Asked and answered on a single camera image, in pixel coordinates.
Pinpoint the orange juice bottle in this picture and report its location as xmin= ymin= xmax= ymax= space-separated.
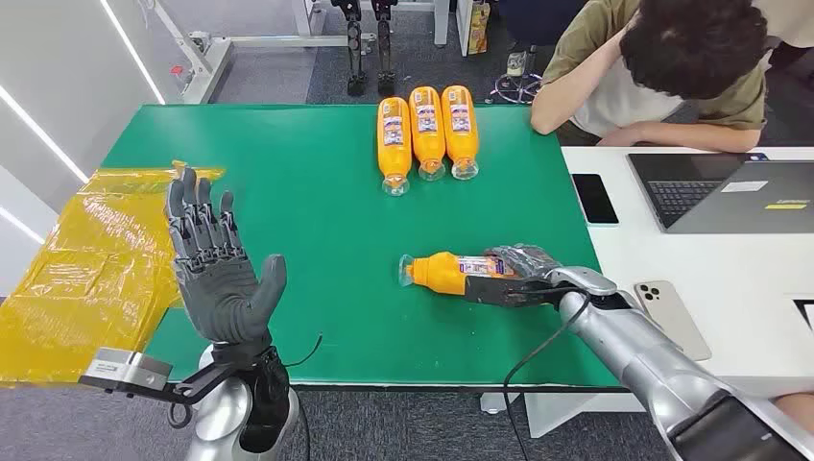
xmin=440 ymin=84 xmax=481 ymax=182
xmin=408 ymin=85 xmax=448 ymax=183
xmin=376 ymin=96 xmax=414 ymax=198
xmin=398 ymin=250 xmax=517 ymax=298

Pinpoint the yellow printed carton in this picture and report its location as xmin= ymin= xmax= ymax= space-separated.
xmin=467 ymin=0 xmax=491 ymax=58

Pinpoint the green table mat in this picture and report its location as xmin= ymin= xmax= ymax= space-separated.
xmin=101 ymin=103 xmax=622 ymax=390

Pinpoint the black robot leg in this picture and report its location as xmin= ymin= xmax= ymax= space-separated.
xmin=370 ymin=0 xmax=399 ymax=99
xmin=329 ymin=0 xmax=369 ymax=99

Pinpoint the yellow plastic sheet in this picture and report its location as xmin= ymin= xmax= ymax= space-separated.
xmin=0 ymin=161 xmax=227 ymax=387

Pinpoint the grey laptop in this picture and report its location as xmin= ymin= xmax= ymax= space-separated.
xmin=627 ymin=152 xmax=814 ymax=235

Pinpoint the white metal stand frame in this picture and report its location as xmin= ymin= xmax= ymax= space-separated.
xmin=151 ymin=0 xmax=377 ymax=106

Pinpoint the beige smartphone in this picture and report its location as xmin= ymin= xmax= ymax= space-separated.
xmin=633 ymin=279 xmax=713 ymax=363

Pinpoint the black smartphone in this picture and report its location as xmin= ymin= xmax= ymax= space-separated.
xmin=570 ymin=172 xmax=621 ymax=228

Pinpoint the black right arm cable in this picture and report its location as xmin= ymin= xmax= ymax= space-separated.
xmin=502 ymin=293 xmax=589 ymax=461

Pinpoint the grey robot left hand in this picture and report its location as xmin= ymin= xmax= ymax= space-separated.
xmin=163 ymin=166 xmax=289 ymax=350

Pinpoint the chrome office chair base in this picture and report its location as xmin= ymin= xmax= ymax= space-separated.
xmin=486 ymin=44 xmax=545 ymax=106

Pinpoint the person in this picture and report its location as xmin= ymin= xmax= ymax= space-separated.
xmin=771 ymin=390 xmax=814 ymax=435
xmin=530 ymin=0 xmax=814 ymax=155

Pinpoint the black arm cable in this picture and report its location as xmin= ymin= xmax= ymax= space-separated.
xmin=502 ymin=293 xmax=589 ymax=461
xmin=166 ymin=334 xmax=324 ymax=461

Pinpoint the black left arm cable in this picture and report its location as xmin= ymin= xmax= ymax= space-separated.
xmin=166 ymin=334 xmax=324 ymax=461

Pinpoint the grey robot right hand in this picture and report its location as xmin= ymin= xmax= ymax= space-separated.
xmin=485 ymin=244 xmax=566 ymax=281

